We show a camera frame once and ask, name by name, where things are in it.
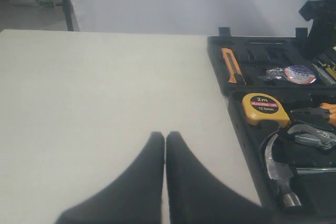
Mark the claw hammer black handle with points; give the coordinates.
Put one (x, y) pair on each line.
(282, 174)

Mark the clear handled tester screwdriver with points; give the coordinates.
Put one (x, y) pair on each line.
(324, 76)

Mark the black metal stand leg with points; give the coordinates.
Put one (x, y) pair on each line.
(66, 8)

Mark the adjustable wrench black handle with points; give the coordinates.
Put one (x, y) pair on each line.
(313, 137)

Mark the orange utility knife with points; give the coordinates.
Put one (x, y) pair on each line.
(235, 74)

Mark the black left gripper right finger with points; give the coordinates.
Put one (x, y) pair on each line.
(197, 196)

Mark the black electrical tape roll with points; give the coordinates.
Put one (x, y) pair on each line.
(297, 74)

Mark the orange handled pliers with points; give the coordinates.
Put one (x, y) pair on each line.
(321, 117)

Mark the black plastic tool case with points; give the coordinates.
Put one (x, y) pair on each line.
(281, 101)

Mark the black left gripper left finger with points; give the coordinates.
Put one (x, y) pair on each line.
(134, 197)

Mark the yellow tape measure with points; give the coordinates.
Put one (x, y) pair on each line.
(260, 106)

